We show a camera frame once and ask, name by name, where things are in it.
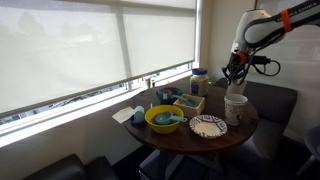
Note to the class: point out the dark blue bowl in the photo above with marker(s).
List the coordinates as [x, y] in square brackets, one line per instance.
[170, 98]

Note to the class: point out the teal object on blue base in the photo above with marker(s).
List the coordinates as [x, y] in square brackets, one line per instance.
[138, 115]

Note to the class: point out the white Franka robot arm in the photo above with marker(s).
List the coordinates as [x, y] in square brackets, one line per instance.
[260, 23]

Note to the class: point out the white window frame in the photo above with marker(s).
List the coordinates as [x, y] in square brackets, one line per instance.
[83, 100]

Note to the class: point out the patterned paper plate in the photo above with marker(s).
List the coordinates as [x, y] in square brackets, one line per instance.
[208, 126]

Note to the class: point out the white square box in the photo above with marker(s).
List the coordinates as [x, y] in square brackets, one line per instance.
[189, 106]

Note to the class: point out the blue grey stool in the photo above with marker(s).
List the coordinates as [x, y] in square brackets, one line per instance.
[156, 166]

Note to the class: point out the dark grey sofa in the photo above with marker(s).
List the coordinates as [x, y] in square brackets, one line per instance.
[273, 113]

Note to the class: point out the yellow bowl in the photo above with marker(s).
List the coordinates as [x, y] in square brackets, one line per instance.
[163, 125]

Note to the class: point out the white and green packet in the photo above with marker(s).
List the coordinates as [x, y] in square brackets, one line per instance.
[211, 80]

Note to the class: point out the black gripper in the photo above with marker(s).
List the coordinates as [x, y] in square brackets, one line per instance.
[237, 68]

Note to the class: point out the small teal cup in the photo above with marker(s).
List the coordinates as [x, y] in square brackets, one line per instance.
[163, 94]

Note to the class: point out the white paper napkin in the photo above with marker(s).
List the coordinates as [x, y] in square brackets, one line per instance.
[122, 115]

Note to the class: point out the blue grey chair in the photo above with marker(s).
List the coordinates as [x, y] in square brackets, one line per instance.
[313, 141]

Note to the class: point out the dark leather armchair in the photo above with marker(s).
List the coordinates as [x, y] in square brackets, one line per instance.
[70, 168]

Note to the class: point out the jar with blue lid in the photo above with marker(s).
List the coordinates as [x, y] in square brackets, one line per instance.
[199, 83]

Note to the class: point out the teal measuring mug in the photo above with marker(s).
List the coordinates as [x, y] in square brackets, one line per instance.
[165, 118]

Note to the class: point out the small red item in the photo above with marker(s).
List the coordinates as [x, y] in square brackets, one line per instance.
[168, 91]

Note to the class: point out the patterned paper cup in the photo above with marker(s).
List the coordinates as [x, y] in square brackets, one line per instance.
[235, 109]

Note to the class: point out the white tapered paper object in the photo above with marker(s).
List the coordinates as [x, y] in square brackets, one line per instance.
[237, 88]

